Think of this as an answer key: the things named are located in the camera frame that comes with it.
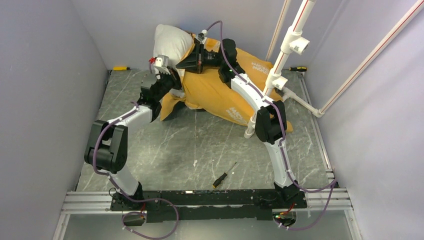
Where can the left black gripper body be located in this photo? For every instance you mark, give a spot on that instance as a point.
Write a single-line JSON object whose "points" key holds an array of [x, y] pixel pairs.
{"points": [[169, 82]]}

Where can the yellow screwdriver at back left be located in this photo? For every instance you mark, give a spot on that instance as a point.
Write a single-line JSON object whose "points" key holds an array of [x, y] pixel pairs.
{"points": [[120, 68]]}

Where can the white pillow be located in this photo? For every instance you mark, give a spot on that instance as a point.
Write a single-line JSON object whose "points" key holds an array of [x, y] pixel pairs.
{"points": [[172, 42]]}

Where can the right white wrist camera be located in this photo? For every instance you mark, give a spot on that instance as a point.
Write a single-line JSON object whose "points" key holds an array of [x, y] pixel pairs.
{"points": [[201, 37]]}

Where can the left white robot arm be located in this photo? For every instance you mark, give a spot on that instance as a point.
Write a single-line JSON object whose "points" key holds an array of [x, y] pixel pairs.
{"points": [[107, 146]]}

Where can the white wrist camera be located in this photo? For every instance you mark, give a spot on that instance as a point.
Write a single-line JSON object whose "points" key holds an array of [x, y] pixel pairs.
{"points": [[201, 37], [159, 66]]}

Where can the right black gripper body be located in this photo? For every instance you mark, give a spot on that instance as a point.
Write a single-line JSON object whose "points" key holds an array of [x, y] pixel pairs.
{"points": [[201, 57]]}

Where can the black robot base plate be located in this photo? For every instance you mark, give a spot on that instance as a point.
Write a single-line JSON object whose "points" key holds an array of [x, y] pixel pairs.
{"points": [[169, 205]]}

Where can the screwdriver at back right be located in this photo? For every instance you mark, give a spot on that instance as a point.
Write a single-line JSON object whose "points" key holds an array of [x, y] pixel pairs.
{"points": [[298, 69]]}

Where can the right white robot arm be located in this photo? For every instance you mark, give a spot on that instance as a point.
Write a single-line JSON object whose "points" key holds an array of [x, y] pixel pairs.
{"points": [[269, 123]]}

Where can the black yellow screwdriver on table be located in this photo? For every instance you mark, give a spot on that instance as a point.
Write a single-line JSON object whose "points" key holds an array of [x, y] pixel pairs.
{"points": [[220, 179]]}

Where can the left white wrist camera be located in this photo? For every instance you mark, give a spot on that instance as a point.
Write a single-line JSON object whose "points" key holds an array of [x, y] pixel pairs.
{"points": [[159, 66]]}

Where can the yellow blue pillowcase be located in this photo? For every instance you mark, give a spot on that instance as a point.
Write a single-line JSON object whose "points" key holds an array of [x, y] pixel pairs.
{"points": [[206, 91]]}

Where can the aluminium rail frame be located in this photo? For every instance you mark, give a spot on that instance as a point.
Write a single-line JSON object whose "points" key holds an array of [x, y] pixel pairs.
{"points": [[188, 153]]}

